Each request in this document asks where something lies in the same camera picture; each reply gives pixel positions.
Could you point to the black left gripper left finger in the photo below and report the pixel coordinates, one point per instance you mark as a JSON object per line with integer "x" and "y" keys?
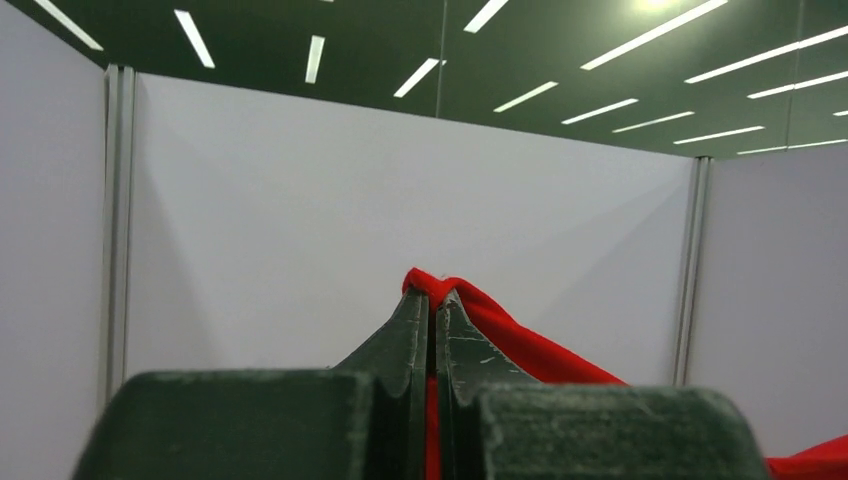
{"x": 364, "y": 418}

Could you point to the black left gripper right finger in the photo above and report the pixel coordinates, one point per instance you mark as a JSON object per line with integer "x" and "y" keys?
{"x": 499, "y": 422}

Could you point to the red t-shirt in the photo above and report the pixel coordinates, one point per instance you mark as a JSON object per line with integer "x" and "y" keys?
{"x": 550, "y": 362}

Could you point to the aluminium corner post left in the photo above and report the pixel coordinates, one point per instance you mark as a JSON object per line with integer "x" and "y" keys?
{"x": 120, "y": 95}

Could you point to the aluminium corner post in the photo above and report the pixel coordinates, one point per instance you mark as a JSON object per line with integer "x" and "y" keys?
{"x": 120, "y": 95}
{"x": 690, "y": 262}

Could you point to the aluminium corner post right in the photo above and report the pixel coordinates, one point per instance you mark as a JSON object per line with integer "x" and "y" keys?
{"x": 690, "y": 262}

